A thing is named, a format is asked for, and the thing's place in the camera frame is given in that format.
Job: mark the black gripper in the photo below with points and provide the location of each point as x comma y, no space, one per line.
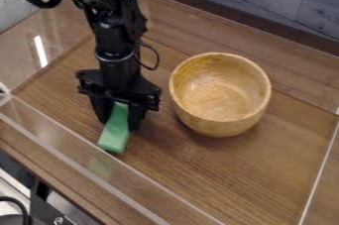
117,82

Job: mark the green rectangular stick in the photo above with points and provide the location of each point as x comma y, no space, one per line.
114,133

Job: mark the round wooden bowl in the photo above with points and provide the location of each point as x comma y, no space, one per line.
220,92

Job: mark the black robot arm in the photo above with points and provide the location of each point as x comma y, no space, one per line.
116,23

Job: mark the clear acrylic front wall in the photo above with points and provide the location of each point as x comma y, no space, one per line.
108,189

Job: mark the black table leg bracket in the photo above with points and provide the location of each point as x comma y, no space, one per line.
44,214

